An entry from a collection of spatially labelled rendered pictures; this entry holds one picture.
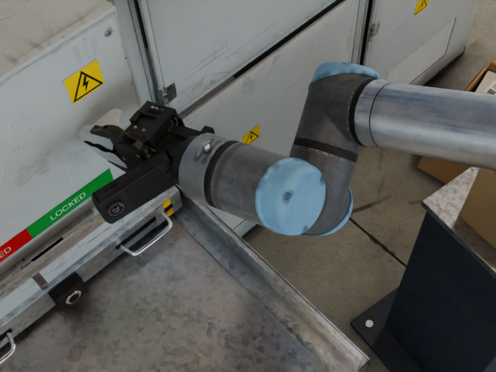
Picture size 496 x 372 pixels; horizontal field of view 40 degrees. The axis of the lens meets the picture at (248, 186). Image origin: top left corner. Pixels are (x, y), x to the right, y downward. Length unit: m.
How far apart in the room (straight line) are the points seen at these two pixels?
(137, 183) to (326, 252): 1.43
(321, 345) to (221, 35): 0.67
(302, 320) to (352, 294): 0.97
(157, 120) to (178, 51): 0.49
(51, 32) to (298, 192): 0.38
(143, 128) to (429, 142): 0.37
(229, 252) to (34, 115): 0.51
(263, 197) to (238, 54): 0.80
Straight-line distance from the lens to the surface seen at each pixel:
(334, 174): 0.92
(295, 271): 2.24
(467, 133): 0.81
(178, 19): 1.36
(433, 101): 0.84
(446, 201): 1.53
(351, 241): 2.30
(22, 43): 0.94
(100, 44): 0.96
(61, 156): 1.05
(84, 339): 1.30
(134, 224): 1.28
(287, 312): 1.26
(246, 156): 0.83
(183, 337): 1.26
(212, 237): 1.33
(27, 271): 1.13
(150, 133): 0.93
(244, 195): 0.81
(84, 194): 1.15
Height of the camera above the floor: 2.02
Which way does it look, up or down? 58 degrees down
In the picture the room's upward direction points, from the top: 4 degrees counter-clockwise
